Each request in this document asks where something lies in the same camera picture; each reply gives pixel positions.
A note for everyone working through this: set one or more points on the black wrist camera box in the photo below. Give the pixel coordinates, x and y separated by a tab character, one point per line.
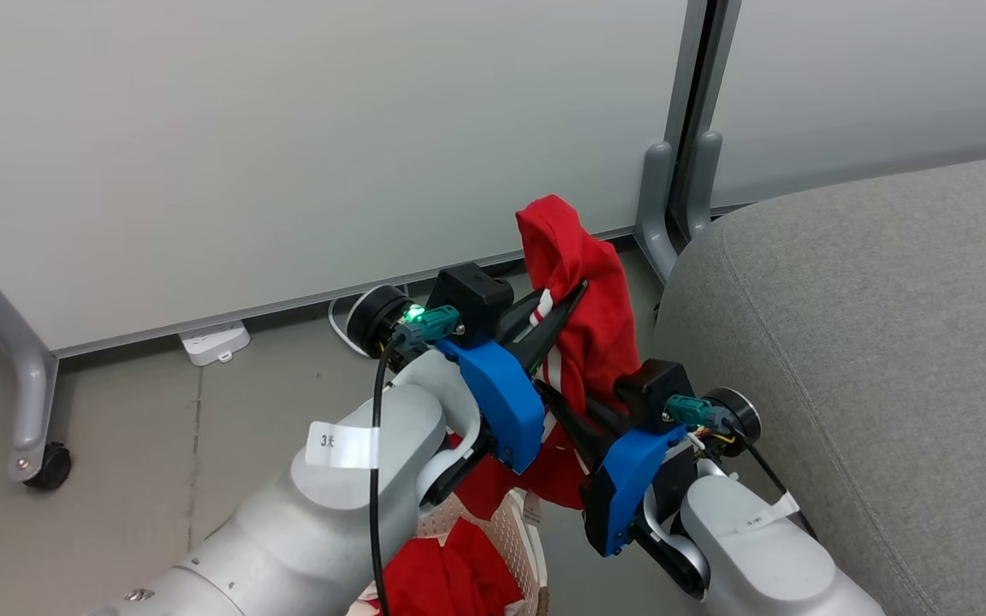
656	389
472	299

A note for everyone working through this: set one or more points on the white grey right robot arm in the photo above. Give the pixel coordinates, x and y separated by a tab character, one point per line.
758	556

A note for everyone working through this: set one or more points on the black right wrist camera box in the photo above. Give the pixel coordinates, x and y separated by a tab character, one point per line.
656	389

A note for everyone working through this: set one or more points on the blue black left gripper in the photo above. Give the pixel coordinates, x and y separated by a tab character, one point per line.
501	402

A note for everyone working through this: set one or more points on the white power strip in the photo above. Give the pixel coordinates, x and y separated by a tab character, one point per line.
215	342

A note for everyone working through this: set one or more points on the grey fabric sofa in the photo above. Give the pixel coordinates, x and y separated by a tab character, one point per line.
870	359

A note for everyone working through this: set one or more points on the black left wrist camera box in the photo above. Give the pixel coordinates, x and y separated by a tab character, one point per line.
472	299

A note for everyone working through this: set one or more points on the wide white partition panel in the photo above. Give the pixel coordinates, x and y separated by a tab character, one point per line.
288	145

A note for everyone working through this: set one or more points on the red garment with white stripes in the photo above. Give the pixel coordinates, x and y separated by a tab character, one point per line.
589	316

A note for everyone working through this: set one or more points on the cream perforated laundry basket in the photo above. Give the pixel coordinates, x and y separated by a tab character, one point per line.
525	547

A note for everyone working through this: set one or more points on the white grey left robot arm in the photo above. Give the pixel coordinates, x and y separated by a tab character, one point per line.
322	522

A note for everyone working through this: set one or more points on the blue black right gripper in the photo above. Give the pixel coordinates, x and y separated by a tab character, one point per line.
630	488

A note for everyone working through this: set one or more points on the narrow white partition panel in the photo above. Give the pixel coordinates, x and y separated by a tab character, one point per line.
878	85

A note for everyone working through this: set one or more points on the grey partition foot with caster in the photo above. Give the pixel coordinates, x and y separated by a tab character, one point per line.
26	385

